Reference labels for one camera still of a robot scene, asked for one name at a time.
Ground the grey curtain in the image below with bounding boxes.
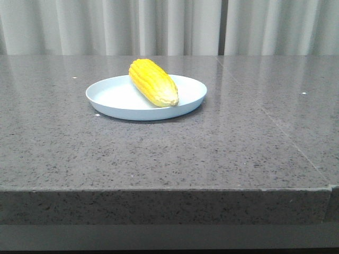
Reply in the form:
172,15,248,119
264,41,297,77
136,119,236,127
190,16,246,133
1,1,338,56

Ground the yellow corn cob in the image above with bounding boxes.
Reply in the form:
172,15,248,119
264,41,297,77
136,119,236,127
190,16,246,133
129,59,179,107

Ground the light blue round plate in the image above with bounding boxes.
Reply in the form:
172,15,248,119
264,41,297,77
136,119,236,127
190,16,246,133
85,75,207,121

